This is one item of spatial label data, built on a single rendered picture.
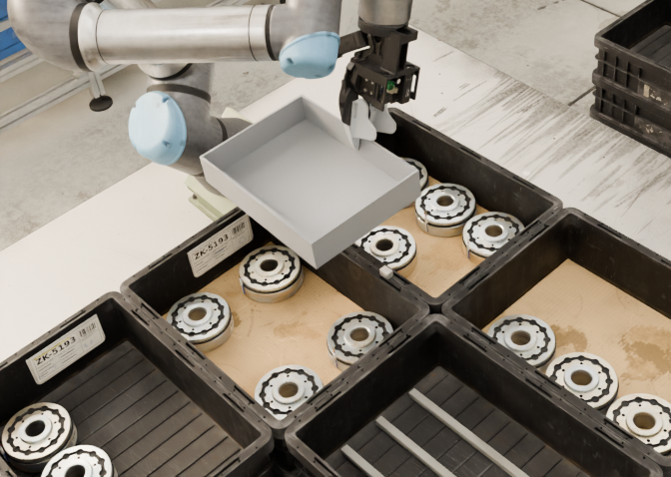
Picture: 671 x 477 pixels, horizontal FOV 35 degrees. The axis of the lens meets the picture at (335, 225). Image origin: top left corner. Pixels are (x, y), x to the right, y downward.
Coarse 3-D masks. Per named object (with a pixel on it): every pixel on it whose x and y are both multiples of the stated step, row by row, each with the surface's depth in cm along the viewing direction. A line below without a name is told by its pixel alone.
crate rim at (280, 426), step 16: (224, 224) 174; (192, 240) 172; (160, 256) 170; (176, 256) 170; (352, 256) 165; (144, 272) 168; (368, 272) 162; (128, 288) 165; (400, 288) 159; (144, 304) 163; (416, 304) 156; (160, 320) 160; (416, 320) 154; (176, 336) 157; (400, 336) 152; (192, 352) 155; (368, 352) 151; (208, 368) 152; (352, 368) 149; (224, 384) 150; (336, 384) 147; (256, 400) 147; (320, 400) 146; (272, 416) 145; (288, 416) 144
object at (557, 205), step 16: (400, 112) 190; (416, 128) 187; (432, 128) 186; (448, 144) 182; (480, 160) 178; (512, 176) 174; (544, 192) 171; (560, 208) 168; (512, 240) 164; (368, 256) 165; (496, 256) 162; (480, 272) 160; (416, 288) 159; (448, 288) 158; (432, 304) 156
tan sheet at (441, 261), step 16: (480, 208) 184; (384, 224) 184; (400, 224) 184; (416, 224) 183; (416, 240) 180; (432, 240) 180; (448, 240) 179; (432, 256) 177; (448, 256) 177; (464, 256) 176; (416, 272) 175; (432, 272) 174; (448, 272) 174; (464, 272) 174; (432, 288) 172
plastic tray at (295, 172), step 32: (256, 128) 166; (288, 128) 170; (320, 128) 170; (224, 160) 165; (256, 160) 166; (288, 160) 165; (320, 160) 164; (352, 160) 163; (384, 160) 158; (224, 192) 161; (256, 192) 161; (288, 192) 160; (320, 192) 159; (352, 192) 158; (384, 192) 151; (416, 192) 155; (288, 224) 148; (320, 224) 154; (352, 224) 149; (320, 256) 148
